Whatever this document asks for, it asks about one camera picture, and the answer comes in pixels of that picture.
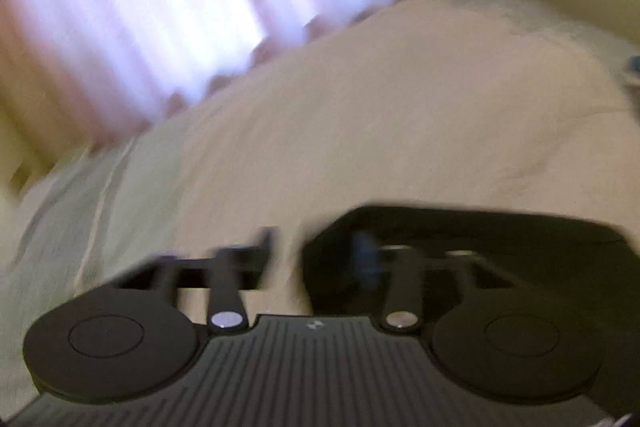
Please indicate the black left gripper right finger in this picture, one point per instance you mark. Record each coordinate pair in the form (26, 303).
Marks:
(417, 284)

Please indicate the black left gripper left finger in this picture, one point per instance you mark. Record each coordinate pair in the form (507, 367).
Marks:
(224, 273)

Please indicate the black pants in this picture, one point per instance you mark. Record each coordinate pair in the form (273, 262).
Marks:
(518, 308)

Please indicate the light blue striped blanket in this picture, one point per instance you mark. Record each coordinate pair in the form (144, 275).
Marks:
(84, 224)

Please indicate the white quilted bedspread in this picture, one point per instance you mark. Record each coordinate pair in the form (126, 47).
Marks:
(505, 104)

